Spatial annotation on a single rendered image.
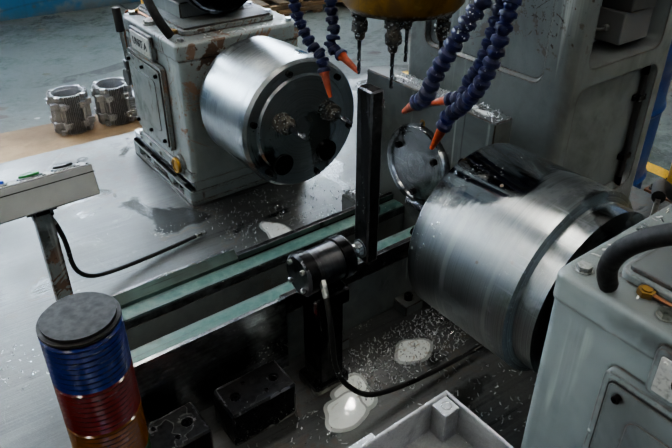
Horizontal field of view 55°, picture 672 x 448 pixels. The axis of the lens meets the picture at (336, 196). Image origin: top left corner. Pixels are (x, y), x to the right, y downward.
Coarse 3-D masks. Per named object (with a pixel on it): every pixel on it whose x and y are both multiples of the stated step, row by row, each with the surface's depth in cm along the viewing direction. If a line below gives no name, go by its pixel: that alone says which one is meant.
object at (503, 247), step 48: (432, 192) 81; (480, 192) 77; (528, 192) 75; (576, 192) 74; (432, 240) 80; (480, 240) 75; (528, 240) 71; (576, 240) 70; (432, 288) 82; (480, 288) 74; (528, 288) 71; (480, 336) 78; (528, 336) 72
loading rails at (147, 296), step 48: (288, 240) 109; (384, 240) 109; (144, 288) 96; (192, 288) 98; (240, 288) 102; (288, 288) 98; (384, 288) 108; (144, 336) 95; (192, 336) 89; (240, 336) 91; (288, 336) 98; (144, 384) 84; (192, 384) 89
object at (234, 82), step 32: (224, 64) 120; (256, 64) 115; (288, 64) 113; (224, 96) 117; (256, 96) 111; (288, 96) 115; (320, 96) 119; (352, 96) 125; (224, 128) 118; (256, 128) 114; (288, 128) 113; (320, 128) 122; (256, 160) 117; (288, 160) 120; (320, 160) 126
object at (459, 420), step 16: (432, 400) 50; (448, 400) 50; (416, 416) 49; (432, 416) 50; (448, 416) 49; (464, 416) 50; (384, 432) 47; (400, 432) 49; (416, 432) 50; (432, 432) 51; (448, 432) 50; (464, 432) 50; (480, 432) 48; (496, 432) 48
